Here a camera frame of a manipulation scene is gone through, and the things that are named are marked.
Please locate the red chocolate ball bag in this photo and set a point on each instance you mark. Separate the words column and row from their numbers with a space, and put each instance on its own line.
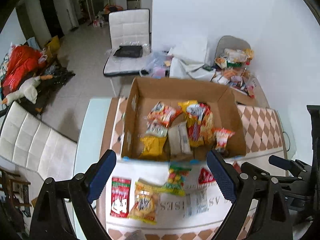
column 205, row 176

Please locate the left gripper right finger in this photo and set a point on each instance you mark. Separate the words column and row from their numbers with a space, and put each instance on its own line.
column 271, row 219

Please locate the red yellow noodle packet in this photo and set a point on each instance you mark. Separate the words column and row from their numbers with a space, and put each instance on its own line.
column 200, row 122

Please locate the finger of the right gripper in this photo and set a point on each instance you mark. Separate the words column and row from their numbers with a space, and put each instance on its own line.
column 297, row 168
column 257, row 173

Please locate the panda snack bag orange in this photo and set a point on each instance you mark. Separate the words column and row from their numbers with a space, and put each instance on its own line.
column 163, row 114

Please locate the white chair with tray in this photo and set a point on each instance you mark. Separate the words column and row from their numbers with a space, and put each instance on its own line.
column 128, row 28

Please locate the white cloth bag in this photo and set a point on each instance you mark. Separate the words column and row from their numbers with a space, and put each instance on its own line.
column 191, row 59

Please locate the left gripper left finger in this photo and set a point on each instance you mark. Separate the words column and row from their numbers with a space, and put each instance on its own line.
column 50, row 218

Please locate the grey wrapped biscuit pack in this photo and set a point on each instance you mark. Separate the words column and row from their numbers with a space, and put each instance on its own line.
column 178, row 139

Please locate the black tray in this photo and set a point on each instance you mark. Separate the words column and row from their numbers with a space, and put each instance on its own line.
column 130, row 51

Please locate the pink storage box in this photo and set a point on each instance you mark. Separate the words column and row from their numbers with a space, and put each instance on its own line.
column 161, row 69

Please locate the colourful gumball candy bag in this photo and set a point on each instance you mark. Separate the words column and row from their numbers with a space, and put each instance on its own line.
column 176, row 180

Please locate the white goose plush toy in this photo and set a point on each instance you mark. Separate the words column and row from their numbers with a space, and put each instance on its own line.
column 27, row 90

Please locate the red white milk candy bag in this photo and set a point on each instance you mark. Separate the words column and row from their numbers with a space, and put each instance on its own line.
column 120, row 197

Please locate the small white candy packet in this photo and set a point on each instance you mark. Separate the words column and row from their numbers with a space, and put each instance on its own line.
column 156, row 129

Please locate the yellow cracker snack bag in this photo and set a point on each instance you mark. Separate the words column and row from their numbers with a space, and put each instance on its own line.
column 146, row 203

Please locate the wooden stool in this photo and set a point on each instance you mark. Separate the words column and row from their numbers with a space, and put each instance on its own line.
column 16, row 191

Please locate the pile of snacks on chair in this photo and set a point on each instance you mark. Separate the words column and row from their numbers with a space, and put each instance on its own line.
column 231, row 69

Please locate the printed tablecloth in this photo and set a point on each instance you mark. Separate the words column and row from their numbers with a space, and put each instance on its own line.
column 264, row 136

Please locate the white snack packet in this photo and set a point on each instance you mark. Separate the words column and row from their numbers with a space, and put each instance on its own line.
column 196, row 203

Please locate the dark red wafer packet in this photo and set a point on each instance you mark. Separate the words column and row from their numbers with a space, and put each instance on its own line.
column 237, row 167

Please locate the white quilted chair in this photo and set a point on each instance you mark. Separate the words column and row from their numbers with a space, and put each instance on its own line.
column 28, row 142

